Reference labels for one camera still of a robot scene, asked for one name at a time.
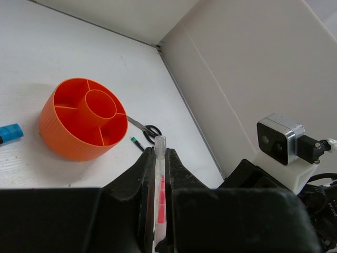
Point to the green refill tube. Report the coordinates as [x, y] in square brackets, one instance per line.
[137, 143]

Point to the orange round desk organizer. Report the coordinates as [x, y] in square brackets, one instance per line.
[82, 120]

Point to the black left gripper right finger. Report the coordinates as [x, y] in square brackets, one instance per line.
[238, 216]

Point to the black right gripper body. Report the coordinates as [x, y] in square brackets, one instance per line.
[318, 195]

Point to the blue highlighter marker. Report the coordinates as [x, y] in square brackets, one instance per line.
[10, 133]

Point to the pink gel pen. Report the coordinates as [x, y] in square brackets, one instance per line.
[160, 198]

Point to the black handled scissors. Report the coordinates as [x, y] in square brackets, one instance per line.
[149, 131]

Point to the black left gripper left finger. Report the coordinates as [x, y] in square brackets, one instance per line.
[118, 217]

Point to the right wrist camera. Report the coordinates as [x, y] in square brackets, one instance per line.
[278, 136]

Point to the aluminium rail right side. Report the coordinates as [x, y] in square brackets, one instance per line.
[158, 48]

